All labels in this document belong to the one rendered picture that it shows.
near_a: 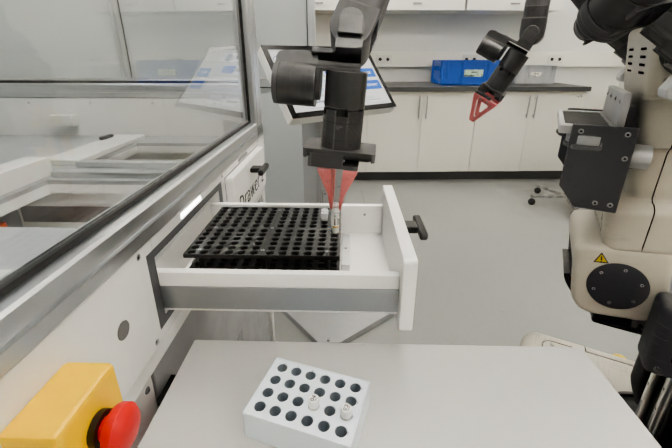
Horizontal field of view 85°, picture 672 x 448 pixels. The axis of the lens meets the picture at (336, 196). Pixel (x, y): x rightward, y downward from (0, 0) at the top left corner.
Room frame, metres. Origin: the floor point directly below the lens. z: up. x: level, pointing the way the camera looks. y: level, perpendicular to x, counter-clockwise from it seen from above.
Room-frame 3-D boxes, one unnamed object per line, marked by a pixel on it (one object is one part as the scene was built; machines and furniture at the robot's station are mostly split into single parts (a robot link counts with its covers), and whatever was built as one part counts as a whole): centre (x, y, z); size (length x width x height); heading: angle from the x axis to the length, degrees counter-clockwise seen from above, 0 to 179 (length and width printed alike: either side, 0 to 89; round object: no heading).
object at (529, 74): (3.88, -1.92, 0.99); 0.40 x 0.31 x 0.17; 91
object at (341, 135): (0.53, -0.01, 1.06); 0.10 x 0.07 x 0.07; 84
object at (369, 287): (0.55, 0.11, 0.86); 0.40 x 0.26 x 0.06; 88
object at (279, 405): (0.31, 0.03, 0.78); 0.12 x 0.08 x 0.04; 72
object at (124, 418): (0.22, 0.18, 0.88); 0.04 x 0.03 x 0.04; 178
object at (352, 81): (0.53, -0.01, 1.12); 0.07 x 0.06 x 0.07; 86
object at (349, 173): (0.53, 0.00, 0.99); 0.07 x 0.07 x 0.09; 84
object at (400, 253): (0.54, -0.10, 0.87); 0.29 x 0.02 x 0.11; 178
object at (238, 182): (0.86, 0.21, 0.87); 0.29 x 0.02 x 0.11; 178
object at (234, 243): (0.55, 0.10, 0.87); 0.22 x 0.18 x 0.06; 88
